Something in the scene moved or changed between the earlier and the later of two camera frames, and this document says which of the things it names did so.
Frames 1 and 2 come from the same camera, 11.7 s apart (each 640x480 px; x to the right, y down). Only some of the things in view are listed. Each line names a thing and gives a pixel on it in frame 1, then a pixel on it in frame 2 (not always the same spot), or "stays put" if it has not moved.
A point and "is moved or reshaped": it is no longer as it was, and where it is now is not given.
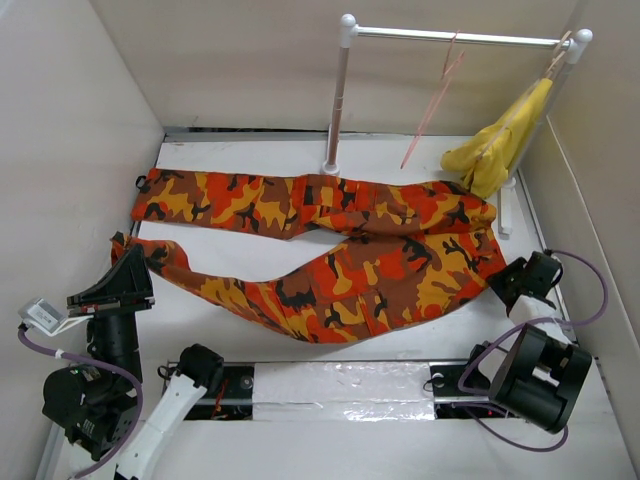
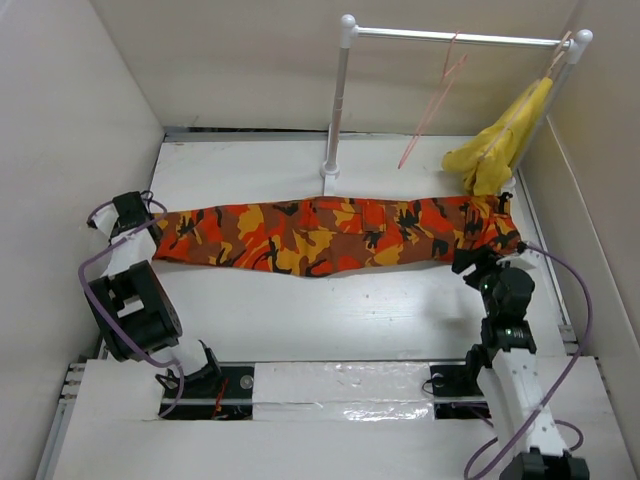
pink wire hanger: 447,75 stays put
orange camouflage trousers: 423,250 is moved or reshaped
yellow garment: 484,159 stays put
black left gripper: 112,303 to 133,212
